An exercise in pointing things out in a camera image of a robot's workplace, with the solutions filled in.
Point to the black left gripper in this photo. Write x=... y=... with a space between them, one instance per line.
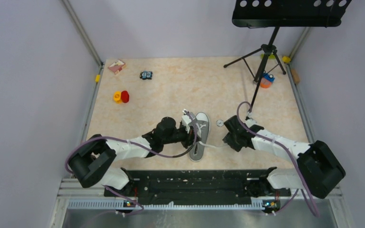
x=189 y=137

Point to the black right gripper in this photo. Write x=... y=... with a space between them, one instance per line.
x=228 y=139

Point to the grey canvas sneaker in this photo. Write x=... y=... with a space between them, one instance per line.
x=203 y=127

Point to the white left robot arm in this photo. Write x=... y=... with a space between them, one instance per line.
x=92 y=161

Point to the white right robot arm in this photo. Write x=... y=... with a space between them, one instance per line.
x=316 y=169

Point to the small round white token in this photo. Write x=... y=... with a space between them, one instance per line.
x=220 y=123

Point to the red round toy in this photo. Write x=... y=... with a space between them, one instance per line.
x=125 y=97

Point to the small black blue toy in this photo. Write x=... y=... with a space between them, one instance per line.
x=144 y=75

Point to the yellow round toy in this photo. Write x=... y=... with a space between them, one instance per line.
x=117 y=97

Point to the orange blue toy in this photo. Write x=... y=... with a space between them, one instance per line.
x=267 y=80

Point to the pink and white box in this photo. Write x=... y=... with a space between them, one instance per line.
x=117 y=66

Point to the yellow corner clip left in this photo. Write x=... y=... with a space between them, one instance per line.
x=97 y=78

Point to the yellow corner clip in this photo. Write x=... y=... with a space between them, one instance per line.
x=286 y=59
x=97 y=78

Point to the yellow corner clip right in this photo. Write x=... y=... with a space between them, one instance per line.
x=286 y=59

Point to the black music stand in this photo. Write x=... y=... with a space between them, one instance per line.
x=255 y=14

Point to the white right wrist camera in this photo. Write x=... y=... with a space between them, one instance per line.
x=249 y=121

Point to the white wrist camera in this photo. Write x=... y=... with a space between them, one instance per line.
x=249 y=121
x=188 y=120

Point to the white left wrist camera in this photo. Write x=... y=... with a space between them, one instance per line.
x=188 y=120

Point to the white slotted cable duct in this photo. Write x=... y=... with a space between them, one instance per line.
x=121 y=205

